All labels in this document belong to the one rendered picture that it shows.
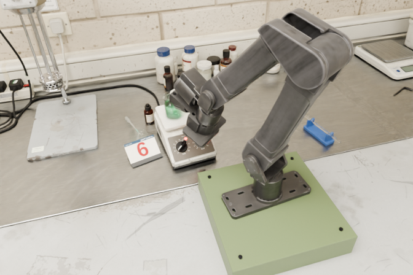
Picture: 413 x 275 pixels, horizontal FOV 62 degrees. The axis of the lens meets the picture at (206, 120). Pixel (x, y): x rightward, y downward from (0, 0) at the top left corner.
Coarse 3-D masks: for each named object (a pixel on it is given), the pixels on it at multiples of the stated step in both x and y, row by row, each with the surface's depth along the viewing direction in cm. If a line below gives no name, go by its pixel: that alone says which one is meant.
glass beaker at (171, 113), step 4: (164, 92) 95; (168, 92) 97; (164, 96) 96; (168, 96) 97; (164, 100) 94; (164, 104) 95; (168, 104) 94; (172, 104) 93; (164, 108) 96; (168, 108) 94; (172, 108) 94; (168, 112) 95; (172, 112) 95; (176, 112) 95; (180, 112) 96; (168, 116) 96; (172, 116) 96; (176, 116) 96; (180, 116) 97
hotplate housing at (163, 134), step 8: (160, 128) 98; (160, 136) 101; (168, 136) 95; (168, 144) 94; (168, 152) 94; (216, 152) 96; (184, 160) 93; (192, 160) 93; (200, 160) 95; (176, 168) 93
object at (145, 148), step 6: (150, 138) 99; (138, 144) 97; (144, 144) 98; (150, 144) 98; (132, 150) 96; (138, 150) 97; (144, 150) 97; (150, 150) 98; (156, 150) 98; (132, 156) 96; (138, 156) 96; (144, 156) 97
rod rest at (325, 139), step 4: (308, 120) 104; (308, 124) 105; (312, 124) 106; (304, 128) 106; (308, 128) 105; (312, 128) 105; (316, 128) 105; (308, 132) 105; (312, 132) 104; (316, 132) 104; (320, 132) 104; (332, 132) 100; (316, 136) 103; (320, 136) 102; (324, 136) 102; (328, 136) 99; (320, 140) 101; (324, 140) 100; (328, 140) 100; (332, 140) 101; (324, 144) 100; (328, 144) 100
